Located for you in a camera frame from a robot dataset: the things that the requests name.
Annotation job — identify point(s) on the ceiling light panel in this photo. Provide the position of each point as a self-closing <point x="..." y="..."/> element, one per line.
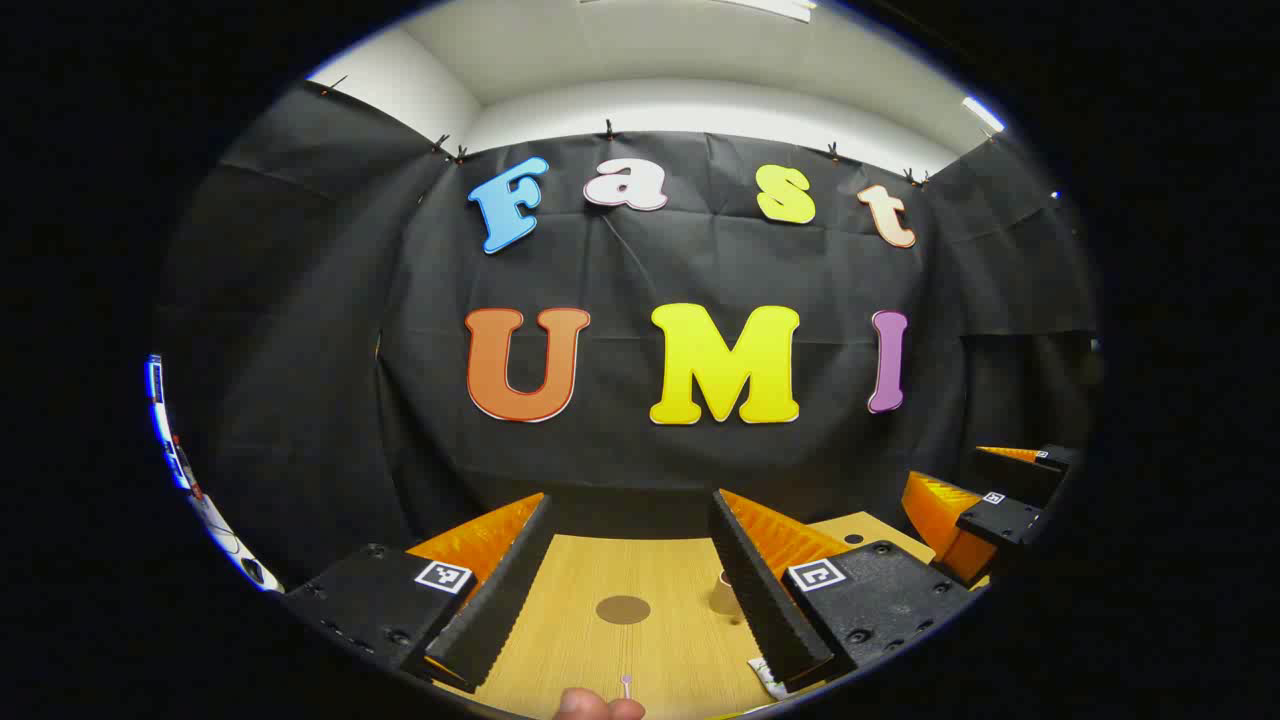
<point x="984" y="113"/>

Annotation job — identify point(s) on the white toothpaste tube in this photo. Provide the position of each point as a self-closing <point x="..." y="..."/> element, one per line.
<point x="768" y="680"/>

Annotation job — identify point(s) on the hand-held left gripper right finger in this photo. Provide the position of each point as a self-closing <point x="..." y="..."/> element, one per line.
<point x="765" y="600"/>

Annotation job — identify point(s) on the round brown coaster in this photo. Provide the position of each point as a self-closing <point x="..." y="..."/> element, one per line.
<point x="623" y="609"/>

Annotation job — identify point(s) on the wooden desktop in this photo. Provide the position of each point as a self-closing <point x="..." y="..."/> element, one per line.
<point x="600" y="650"/>

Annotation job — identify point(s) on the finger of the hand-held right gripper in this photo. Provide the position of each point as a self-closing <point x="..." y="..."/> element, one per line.
<point x="1000" y="520"/>
<point x="1020" y="470"/>

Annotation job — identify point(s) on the black backdrop cloth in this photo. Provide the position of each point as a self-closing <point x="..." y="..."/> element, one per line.
<point x="620" y="450"/>

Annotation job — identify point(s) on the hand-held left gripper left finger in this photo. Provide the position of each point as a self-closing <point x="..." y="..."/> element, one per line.
<point x="500" y="600"/>

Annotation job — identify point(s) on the beige cup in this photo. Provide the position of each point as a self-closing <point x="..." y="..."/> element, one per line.
<point x="722" y="598"/>

